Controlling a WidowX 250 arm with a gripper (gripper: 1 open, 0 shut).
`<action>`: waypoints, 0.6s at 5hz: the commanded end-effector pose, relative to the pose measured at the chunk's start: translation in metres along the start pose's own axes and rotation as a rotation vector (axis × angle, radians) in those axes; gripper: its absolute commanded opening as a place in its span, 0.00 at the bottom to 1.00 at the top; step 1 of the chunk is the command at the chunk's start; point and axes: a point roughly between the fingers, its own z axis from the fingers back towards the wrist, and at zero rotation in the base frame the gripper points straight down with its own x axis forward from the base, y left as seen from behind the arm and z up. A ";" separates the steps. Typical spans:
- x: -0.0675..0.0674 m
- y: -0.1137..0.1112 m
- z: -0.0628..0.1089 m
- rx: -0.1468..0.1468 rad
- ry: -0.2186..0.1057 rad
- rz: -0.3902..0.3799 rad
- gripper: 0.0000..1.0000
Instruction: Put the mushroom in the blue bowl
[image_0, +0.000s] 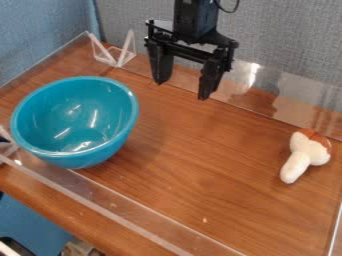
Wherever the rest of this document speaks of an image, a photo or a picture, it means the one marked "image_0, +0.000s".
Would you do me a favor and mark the clear acrylic barrier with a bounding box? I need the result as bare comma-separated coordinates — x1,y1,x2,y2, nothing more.
119,49,342,141
0,31,107,97
0,125,244,256

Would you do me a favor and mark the clear acrylic front barrier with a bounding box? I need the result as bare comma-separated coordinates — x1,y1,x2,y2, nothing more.
0,125,244,256

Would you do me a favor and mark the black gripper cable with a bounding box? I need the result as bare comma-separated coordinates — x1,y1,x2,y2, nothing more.
212,0,242,14

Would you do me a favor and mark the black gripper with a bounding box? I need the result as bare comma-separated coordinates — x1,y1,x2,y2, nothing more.
145,0,239,100

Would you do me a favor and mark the blue bowl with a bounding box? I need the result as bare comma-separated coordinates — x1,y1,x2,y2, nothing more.
10,76,139,169

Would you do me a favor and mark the clear acrylic left barrier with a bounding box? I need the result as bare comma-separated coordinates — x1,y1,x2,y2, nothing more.
0,31,107,97

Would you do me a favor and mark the clear acrylic back barrier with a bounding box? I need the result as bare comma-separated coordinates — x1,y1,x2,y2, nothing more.
119,49,342,141

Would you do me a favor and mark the white brown toy mushroom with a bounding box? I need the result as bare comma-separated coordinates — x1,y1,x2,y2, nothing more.
279,128,331,184

